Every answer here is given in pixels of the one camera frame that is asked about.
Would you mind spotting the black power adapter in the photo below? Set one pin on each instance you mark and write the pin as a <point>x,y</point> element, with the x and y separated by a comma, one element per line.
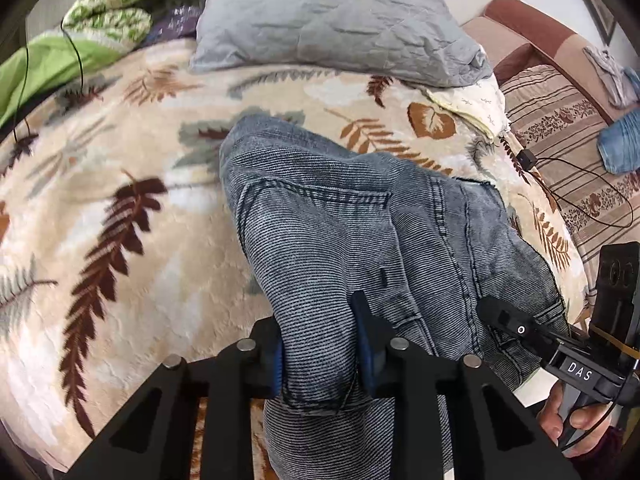
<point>526,159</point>

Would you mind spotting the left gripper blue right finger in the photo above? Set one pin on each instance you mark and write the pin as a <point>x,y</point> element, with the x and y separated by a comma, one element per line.
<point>492,435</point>

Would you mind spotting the green patterned quilt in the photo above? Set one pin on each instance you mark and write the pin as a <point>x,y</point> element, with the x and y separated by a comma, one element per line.
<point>91,35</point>

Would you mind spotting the leaf pattern bed blanket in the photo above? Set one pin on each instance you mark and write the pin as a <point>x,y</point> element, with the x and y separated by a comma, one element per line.
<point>117,247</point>

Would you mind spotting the grey denim jeans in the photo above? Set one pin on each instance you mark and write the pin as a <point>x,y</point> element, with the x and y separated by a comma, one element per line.
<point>316,223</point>

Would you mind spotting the striped floral sofa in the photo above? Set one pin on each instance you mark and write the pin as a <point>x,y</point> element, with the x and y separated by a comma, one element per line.
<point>557,107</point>

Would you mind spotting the blue denim garment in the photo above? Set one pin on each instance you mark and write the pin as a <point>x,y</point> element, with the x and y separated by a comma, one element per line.
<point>618,144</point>

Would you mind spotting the pale lilac garment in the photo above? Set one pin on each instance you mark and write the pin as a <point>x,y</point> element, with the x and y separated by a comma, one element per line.
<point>610,74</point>

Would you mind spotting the purple patterned cloth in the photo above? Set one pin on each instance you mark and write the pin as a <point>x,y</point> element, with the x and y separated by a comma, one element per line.
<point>176,23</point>

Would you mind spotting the grey quilted pillow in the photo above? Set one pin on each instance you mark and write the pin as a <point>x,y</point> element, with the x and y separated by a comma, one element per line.
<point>415,40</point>

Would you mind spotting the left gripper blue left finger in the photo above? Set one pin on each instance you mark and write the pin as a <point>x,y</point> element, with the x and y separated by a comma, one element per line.
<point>152,436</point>

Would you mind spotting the framed wall painting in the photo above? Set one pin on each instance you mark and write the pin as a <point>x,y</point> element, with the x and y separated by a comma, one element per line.
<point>603,18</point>

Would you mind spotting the person right hand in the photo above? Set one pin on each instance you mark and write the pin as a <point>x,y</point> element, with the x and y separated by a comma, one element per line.
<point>585,419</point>

